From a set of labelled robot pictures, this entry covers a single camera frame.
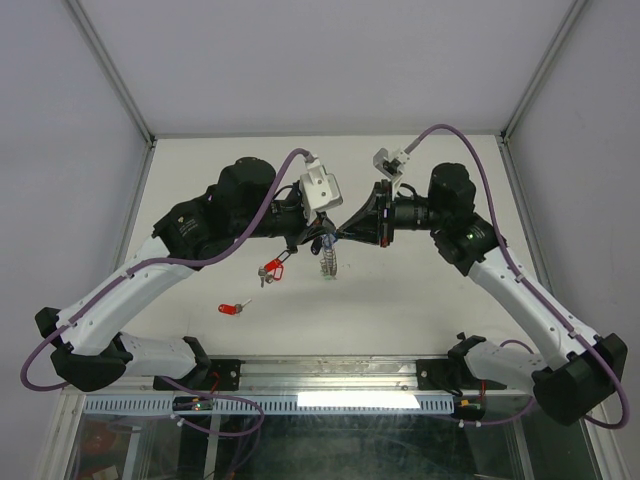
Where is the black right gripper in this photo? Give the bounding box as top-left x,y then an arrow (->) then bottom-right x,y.
335,179 -> 448,248

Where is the black key tag with key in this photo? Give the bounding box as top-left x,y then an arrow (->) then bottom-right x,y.
311,237 -> 323,256

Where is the large grey keyring yellow handle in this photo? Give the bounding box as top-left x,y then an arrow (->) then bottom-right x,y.
320,234 -> 338,279

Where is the blue key tag with key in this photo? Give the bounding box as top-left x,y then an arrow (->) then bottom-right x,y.
321,234 -> 336,254

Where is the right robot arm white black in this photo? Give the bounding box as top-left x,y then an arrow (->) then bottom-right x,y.
338,163 -> 628,426

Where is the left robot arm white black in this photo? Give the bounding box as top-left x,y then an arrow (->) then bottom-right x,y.
35,152 -> 342,392

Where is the red solid key tag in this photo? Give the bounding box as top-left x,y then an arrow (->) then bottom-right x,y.
264,258 -> 282,272

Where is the red key tag white label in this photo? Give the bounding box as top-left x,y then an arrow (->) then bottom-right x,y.
271,266 -> 284,282

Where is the silver key pair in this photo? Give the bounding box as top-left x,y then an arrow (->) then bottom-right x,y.
258,267 -> 267,288

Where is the red key tag with key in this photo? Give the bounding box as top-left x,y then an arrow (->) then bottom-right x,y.
218,299 -> 252,316

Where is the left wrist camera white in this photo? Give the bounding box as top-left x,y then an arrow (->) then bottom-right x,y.
299,155 -> 343,223

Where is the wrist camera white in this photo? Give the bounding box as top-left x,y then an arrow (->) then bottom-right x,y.
299,155 -> 343,223
373,148 -> 410,197

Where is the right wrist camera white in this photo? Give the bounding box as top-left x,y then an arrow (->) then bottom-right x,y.
373,148 -> 410,197

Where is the aluminium mounting rail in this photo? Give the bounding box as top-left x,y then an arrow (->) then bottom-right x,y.
63,353 -> 506,392

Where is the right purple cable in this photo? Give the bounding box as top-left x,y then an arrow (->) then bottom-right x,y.
404,124 -> 630,431

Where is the purple cable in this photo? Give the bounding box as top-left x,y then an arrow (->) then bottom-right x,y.
404,124 -> 630,431
19,147 -> 321,441

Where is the grey slotted cable duct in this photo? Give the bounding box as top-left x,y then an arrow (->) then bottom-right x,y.
84,393 -> 454,416

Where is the right aluminium frame post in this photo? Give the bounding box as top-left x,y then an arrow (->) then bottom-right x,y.
500,0 -> 591,144

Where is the aluminium frame post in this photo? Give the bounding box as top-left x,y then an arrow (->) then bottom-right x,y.
500,0 -> 591,144
62,0 -> 156,145

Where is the left aluminium frame post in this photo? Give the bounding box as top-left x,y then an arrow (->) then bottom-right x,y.
62,0 -> 156,145

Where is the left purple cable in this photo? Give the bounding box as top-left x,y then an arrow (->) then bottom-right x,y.
19,147 -> 321,441

